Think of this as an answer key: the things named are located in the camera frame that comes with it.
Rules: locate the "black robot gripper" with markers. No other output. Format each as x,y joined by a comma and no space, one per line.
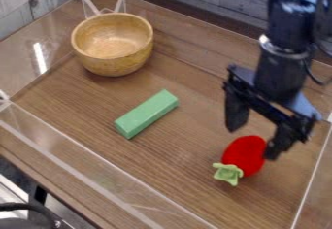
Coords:
271,90

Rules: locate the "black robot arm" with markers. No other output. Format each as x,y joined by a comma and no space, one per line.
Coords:
299,24

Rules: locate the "red plush strawberry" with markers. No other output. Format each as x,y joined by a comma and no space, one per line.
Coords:
243,159

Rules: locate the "green rectangular block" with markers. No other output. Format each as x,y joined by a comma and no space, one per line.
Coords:
147,113

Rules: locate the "wooden bowl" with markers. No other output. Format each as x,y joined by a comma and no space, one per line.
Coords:
113,43

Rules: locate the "clear acrylic tray wall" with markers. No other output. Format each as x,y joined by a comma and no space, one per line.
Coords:
149,182

